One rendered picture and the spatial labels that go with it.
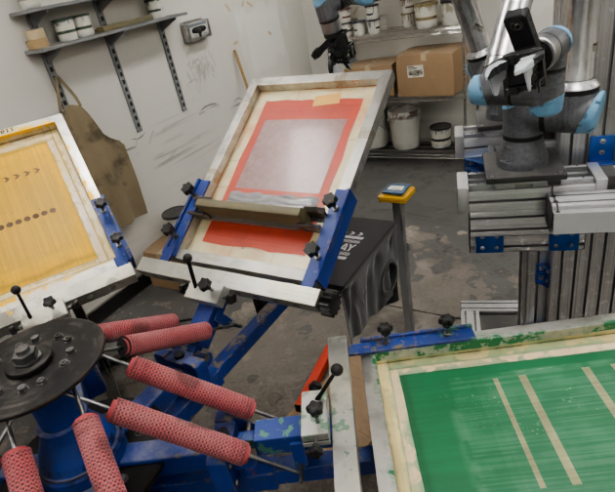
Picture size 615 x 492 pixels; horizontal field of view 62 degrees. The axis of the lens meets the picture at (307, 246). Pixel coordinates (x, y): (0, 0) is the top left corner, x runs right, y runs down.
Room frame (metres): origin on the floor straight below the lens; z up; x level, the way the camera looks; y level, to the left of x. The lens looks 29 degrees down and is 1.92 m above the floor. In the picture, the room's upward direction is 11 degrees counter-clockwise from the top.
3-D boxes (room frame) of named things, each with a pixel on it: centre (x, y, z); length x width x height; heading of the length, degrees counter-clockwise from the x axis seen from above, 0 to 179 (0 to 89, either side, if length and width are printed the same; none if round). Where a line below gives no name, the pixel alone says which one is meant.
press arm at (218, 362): (1.36, 0.24, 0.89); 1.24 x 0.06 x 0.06; 144
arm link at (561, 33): (1.18, -0.63, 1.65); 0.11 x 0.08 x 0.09; 137
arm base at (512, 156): (1.47, -0.71, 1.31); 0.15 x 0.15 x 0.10
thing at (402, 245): (2.10, -0.44, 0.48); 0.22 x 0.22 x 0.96; 54
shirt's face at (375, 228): (1.76, -0.05, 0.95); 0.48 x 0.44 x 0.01; 144
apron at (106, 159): (3.30, 1.25, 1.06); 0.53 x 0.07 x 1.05; 144
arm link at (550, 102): (1.19, -0.62, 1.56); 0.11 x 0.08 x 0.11; 47
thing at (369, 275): (1.65, -0.20, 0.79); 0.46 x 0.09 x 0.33; 144
